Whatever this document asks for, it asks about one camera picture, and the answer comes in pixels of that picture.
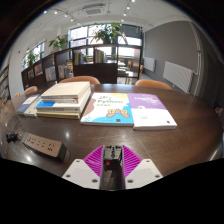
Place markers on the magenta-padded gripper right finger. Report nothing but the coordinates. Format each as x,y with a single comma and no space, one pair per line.
143,173

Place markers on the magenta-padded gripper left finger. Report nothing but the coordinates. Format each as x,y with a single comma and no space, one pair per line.
81,173

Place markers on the small black charger block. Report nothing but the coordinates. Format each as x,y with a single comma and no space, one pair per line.
111,156

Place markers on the black power strip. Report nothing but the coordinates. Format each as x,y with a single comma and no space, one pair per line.
43,145

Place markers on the purple and white book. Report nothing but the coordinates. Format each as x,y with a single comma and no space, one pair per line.
150,113

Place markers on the yellow-edged book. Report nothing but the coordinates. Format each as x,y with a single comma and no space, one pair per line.
56,115

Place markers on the white book with colourful illustration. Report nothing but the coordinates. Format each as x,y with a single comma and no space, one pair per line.
106,110

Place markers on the white book with blue band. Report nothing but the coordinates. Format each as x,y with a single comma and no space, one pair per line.
56,106

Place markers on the plain white book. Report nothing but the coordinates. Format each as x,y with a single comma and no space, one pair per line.
32,110

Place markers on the blue and white book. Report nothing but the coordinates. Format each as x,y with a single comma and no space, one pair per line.
25,106

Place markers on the orange chairs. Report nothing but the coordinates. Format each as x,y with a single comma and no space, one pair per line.
80,80

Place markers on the dark open shelf unit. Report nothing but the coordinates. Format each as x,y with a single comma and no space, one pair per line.
93,71

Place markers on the potted green plant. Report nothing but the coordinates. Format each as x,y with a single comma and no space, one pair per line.
31,57
106,32
58,41

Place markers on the ceiling spot lights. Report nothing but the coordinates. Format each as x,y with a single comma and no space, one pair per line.
55,12

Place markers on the ceiling air conditioner vent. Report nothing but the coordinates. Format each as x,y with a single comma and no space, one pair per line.
94,10

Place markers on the large white wall radiator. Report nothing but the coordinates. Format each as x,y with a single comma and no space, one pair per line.
178,76

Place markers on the small white wall radiator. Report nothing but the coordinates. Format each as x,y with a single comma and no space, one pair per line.
149,64

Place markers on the tall wall bookshelf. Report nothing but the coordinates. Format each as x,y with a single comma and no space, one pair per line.
3,83

